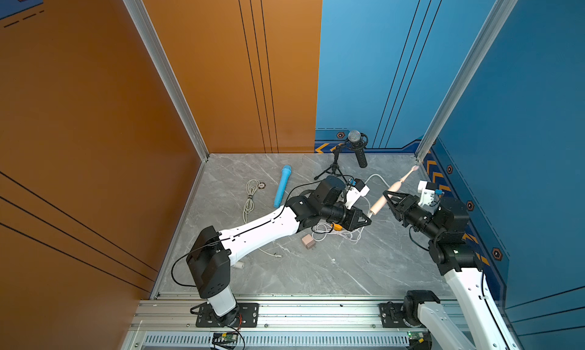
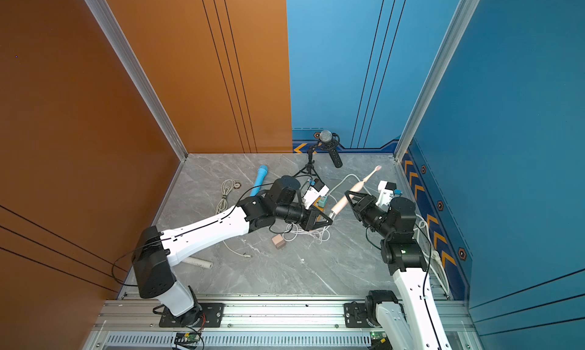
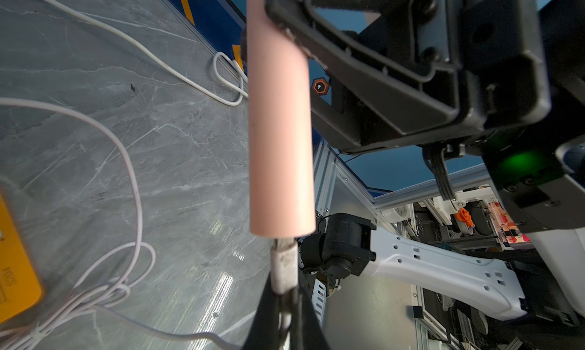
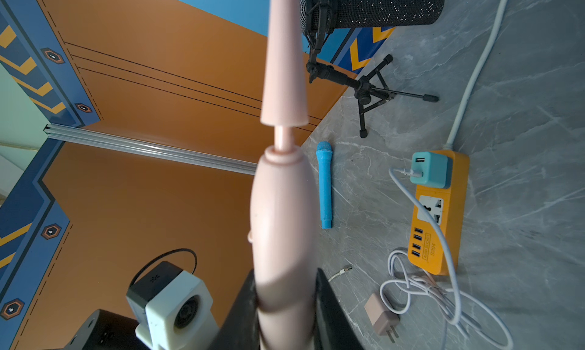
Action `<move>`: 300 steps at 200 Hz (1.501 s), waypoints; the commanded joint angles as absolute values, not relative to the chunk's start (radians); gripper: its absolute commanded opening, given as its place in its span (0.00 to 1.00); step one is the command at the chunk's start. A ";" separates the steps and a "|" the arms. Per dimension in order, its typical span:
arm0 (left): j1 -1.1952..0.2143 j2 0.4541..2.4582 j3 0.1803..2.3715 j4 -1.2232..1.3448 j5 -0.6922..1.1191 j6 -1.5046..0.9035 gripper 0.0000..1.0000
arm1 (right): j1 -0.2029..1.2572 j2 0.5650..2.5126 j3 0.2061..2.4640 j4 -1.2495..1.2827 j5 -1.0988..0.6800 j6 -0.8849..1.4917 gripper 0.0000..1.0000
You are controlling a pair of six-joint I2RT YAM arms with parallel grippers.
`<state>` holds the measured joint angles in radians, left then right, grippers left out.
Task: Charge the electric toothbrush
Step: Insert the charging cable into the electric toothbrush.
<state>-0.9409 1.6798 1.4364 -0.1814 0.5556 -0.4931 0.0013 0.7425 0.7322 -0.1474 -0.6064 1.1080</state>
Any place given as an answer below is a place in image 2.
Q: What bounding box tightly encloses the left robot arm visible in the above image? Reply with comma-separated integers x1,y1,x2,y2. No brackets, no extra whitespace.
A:
132,176,333,327

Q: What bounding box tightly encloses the thin white cable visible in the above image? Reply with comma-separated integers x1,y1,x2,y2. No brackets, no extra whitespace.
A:
222,239,252,259

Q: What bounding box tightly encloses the green circuit board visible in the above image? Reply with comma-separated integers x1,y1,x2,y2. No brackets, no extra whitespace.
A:
368,331,392,350
172,332,205,350

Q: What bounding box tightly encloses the pink charger cube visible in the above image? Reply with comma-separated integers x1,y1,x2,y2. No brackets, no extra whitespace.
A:
271,234,286,249

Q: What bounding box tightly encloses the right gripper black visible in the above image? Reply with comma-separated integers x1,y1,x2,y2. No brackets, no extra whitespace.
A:
344,191,395,242

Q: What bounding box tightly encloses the black tripod stand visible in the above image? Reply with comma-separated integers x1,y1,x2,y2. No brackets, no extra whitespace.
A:
293,142,321,180

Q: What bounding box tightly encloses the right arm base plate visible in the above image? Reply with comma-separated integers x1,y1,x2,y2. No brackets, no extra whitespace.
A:
344,301,372,329

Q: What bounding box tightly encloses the beige cable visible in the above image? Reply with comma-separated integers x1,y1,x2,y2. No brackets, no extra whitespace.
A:
215,178,242,216

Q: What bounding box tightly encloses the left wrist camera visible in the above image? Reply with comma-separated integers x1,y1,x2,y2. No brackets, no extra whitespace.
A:
303,178,329,209

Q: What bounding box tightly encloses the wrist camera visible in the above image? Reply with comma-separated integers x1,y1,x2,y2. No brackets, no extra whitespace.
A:
376,181,402,208
303,178,329,209

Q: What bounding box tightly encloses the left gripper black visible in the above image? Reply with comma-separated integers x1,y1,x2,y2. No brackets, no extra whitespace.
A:
273,203,335,232

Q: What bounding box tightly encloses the pink electric toothbrush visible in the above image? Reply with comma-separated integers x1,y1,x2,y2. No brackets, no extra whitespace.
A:
329,166,382,218

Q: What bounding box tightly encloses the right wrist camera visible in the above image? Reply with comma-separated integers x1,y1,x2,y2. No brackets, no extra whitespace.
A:
376,181,402,208

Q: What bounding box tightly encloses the white cylinder object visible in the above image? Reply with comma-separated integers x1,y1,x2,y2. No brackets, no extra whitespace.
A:
183,257,213,269

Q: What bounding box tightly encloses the aluminium front rail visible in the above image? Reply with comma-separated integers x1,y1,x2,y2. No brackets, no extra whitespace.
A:
85,295,481,349

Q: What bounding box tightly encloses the white power strip cord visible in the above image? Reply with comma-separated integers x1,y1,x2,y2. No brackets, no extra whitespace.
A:
326,173,451,296

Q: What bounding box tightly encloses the black microphone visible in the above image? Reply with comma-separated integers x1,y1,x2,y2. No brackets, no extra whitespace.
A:
318,130,343,169

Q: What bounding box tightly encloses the green circuit board left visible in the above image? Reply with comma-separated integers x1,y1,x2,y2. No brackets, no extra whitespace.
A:
172,332,205,350

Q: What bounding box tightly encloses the green circuit board right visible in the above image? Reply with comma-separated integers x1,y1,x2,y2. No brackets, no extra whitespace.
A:
368,331,392,350

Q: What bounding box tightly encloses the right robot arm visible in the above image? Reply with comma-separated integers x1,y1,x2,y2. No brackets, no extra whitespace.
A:
345,191,452,349

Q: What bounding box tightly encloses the teal charger cube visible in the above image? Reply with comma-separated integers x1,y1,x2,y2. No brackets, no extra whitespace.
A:
317,196,328,208

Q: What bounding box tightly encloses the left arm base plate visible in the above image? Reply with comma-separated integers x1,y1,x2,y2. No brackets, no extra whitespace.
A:
157,303,225,330

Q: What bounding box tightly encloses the blue cylindrical device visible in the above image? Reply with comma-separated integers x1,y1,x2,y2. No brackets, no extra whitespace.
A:
250,165,268,196

